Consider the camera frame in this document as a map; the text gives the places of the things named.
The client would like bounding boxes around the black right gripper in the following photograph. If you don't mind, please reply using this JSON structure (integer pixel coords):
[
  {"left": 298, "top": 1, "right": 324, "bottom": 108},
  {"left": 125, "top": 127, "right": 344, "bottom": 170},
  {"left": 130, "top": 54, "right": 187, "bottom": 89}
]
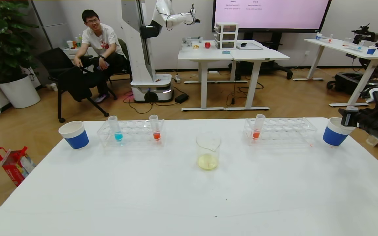
[{"left": 338, "top": 108, "right": 370, "bottom": 128}]

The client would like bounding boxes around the red pigment test tube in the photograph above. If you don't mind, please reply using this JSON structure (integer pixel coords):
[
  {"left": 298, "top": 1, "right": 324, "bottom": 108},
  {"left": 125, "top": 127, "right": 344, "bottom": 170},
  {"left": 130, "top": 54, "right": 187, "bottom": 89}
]
[
  {"left": 251, "top": 114, "right": 266, "bottom": 141},
  {"left": 149, "top": 114, "right": 162, "bottom": 142}
]

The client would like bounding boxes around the clear test tube rack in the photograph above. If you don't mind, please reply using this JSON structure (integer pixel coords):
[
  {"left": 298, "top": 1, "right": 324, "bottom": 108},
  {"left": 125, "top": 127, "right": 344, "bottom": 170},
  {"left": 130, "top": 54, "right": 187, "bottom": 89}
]
[
  {"left": 243, "top": 117, "right": 317, "bottom": 146},
  {"left": 97, "top": 119, "right": 166, "bottom": 147}
]

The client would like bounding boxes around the small clear tube rack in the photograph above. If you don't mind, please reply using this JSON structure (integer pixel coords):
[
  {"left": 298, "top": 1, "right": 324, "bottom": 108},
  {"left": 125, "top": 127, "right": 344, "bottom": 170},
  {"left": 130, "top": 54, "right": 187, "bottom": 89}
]
[
  {"left": 314, "top": 33, "right": 334, "bottom": 44},
  {"left": 342, "top": 38, "right": 364, "bottom": 51}
]

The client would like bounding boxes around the glass beaker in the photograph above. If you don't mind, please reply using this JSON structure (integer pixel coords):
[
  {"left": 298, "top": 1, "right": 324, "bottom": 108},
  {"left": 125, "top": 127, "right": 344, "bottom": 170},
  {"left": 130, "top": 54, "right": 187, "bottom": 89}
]
[{"left": 196, "top": 132, "right": 222, "bottom": 171}]

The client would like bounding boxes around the blue pigment test tube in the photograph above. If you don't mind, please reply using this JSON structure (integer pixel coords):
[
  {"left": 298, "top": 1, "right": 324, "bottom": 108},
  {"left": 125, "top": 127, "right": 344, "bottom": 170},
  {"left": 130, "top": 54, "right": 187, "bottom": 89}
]
[{"left": 108, "top": 115, "right": 124, "bottom": 142}]

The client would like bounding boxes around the blue paper cup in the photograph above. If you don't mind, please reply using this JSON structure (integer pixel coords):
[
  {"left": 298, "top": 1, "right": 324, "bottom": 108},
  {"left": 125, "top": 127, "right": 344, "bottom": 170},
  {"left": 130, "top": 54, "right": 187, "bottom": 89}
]
[
  {"left": 322, "top": 117, "right": 356, "bottom": 147},
  {"left": 58, "top": 120, "right": 90, "bottom": 150}
]

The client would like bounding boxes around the black mobile robot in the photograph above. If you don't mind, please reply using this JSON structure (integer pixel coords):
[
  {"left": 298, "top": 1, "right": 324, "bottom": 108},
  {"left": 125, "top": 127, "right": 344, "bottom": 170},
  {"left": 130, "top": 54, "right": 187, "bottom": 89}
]
[{"left": 326, "top": 11, "right": 378, "bottom": 100}]

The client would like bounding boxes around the long white desk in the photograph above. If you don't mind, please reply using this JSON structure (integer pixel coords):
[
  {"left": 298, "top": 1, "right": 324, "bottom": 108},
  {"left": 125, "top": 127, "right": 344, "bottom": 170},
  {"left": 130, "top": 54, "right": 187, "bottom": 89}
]
[{"left": 292, "top": 38, "right": 378, "bottom": 108}]

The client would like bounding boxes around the black screen stand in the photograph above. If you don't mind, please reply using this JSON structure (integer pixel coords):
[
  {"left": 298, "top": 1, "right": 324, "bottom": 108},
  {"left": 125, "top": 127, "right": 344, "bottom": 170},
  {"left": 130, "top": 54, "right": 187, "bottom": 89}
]
[{"left": 228, "top": 32, "right": 293, "bottom": 81}]

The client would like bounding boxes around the white standing desk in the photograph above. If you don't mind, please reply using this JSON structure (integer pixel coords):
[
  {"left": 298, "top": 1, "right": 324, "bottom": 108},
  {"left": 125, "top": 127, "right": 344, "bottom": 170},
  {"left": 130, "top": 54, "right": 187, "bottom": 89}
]
[
  {"left": 178, "top": 41, "right": 234, "bottom": 112},
  {"left": 226, "top": 40, "right": 290, "bottom": 111}
]

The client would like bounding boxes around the grey flat pad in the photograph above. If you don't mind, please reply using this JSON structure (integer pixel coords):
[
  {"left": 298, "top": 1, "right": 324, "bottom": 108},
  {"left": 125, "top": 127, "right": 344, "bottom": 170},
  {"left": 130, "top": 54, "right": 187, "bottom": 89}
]
[{"left": 236, "top": 42, "right": 263, "bottom": 51}]

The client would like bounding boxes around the large display screen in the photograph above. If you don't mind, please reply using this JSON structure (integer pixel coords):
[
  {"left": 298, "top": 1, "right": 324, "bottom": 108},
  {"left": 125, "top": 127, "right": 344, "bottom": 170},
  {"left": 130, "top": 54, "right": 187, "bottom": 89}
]
[{"left": 212, "top": 0, "right": 332, "bottom": 34}]

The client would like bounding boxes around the white drawer unit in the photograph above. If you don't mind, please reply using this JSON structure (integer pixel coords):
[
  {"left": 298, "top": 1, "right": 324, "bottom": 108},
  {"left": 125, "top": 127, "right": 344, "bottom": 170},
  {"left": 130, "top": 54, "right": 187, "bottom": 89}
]
[{"left": 214, "top": 22, "right": 239, "bottom": 50}]

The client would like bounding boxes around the clear plastic box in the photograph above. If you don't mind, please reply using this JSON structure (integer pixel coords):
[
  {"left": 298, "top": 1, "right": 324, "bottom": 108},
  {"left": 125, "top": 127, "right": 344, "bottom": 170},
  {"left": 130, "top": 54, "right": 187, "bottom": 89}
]
[{"left": 182, "top": 37, "right": 203, "bottom": 46}]

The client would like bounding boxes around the white tall mobile robot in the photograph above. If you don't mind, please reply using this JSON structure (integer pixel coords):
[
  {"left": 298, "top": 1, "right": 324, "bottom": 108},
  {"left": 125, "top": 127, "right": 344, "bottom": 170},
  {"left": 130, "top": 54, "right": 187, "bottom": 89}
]
[{"left": 121, "top": 0, "right": 201, "bottom": 103}]

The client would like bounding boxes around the dark padded chair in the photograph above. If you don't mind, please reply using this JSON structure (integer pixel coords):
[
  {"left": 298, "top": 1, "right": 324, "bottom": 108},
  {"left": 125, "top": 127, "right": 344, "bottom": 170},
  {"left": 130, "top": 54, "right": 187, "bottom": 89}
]
[{"left": 105, "top": 38, "right": 132, "bottom": 99}]

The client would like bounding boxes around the seated man white shirt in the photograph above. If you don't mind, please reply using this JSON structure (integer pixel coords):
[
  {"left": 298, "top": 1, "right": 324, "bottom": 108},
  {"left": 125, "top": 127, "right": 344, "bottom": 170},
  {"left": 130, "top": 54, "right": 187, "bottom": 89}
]
[{"left": 73, "top": 9, "right": 127, "bottom": 104}]

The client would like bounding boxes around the black office chair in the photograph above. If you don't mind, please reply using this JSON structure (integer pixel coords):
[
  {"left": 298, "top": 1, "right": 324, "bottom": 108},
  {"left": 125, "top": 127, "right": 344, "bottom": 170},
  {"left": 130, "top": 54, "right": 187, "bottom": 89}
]
[{"left": 37, "top": 48, "right": 110, "bottom": 123}]

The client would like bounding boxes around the white side cabinet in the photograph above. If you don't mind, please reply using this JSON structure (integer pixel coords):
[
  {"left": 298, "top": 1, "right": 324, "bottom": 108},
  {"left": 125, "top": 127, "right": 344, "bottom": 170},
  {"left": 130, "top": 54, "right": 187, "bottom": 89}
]
[{"left": 64, "top": 47, "right": 89, "bottom": 60}]

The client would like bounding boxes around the grey metal cabinet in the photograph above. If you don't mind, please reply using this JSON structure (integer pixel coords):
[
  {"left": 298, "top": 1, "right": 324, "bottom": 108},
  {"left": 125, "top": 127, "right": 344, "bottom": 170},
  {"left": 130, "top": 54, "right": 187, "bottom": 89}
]
[{"left": 31, "top": 0, "right": 78, "bottom": 85}]

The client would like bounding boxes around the white plant pot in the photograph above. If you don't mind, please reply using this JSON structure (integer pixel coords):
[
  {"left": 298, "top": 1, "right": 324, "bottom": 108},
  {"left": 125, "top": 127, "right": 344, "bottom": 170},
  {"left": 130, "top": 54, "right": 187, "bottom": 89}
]
[{"left": 0, "top": 74, "right": 41, "bottom": 109}]

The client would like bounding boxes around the red shopping bag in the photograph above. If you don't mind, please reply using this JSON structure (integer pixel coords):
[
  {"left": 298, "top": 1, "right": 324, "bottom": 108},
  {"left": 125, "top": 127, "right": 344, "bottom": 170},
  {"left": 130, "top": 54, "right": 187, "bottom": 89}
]
[{"left": 0, "top": 146, "right": 36, "bottom": 187}]

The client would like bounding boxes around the green potted plant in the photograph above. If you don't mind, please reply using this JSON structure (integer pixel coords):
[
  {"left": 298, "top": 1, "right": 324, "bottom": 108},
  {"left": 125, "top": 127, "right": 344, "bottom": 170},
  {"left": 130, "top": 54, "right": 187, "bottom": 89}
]
[{"left": 0, "top": 0, "right": 40, "bottom": 83}]

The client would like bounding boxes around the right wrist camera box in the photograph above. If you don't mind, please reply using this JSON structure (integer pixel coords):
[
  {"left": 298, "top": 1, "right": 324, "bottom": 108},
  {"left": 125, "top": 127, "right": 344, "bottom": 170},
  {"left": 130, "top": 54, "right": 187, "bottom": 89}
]
[{"left": 361, "top": 87, "right": 378, "bottom": 100}]

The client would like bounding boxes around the black floor cable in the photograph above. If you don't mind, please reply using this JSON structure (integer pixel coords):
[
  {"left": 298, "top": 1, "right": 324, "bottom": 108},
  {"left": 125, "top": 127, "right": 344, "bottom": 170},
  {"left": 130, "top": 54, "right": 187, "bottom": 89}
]
[
  {"left": 123, "top": 92, "right": 180, "bottom": 114},
  {"left": 224, "top": 69, "right": 265, "bottom": 106}
]

